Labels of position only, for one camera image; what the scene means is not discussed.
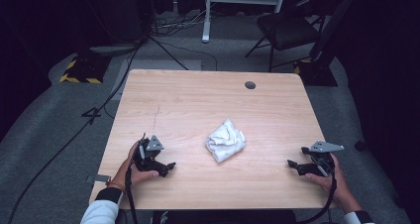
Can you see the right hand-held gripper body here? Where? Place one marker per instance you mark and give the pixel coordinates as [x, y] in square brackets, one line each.
[322, 163]

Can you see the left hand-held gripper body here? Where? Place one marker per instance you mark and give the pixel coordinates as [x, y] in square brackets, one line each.
[148, 158]

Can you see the white towel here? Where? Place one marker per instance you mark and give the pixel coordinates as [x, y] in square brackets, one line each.
[226, 141]

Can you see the person's left hand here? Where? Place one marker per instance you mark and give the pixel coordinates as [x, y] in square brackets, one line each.
[142, 176]

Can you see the person's right hand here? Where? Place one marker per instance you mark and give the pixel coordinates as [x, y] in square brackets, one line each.
[340, 191]

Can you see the small dark floor object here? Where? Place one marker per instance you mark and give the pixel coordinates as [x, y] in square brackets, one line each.
[360, 145]

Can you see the grey tape piece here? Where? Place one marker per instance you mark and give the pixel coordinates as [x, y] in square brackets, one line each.
[100, 178]

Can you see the dark round table grommet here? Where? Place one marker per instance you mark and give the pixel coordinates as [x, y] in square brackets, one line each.
[250, 85]

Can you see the grey flat stand base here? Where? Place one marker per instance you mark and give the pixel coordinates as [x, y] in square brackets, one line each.
[112, 49]

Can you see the black folding chair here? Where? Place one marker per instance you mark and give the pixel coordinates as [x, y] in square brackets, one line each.
[284, 29]

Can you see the black yellow striped base plate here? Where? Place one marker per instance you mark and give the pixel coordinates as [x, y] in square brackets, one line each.
[317, 75]
[82, 70]

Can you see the black slanted stand post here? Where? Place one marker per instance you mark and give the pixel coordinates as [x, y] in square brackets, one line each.
[333, 22]

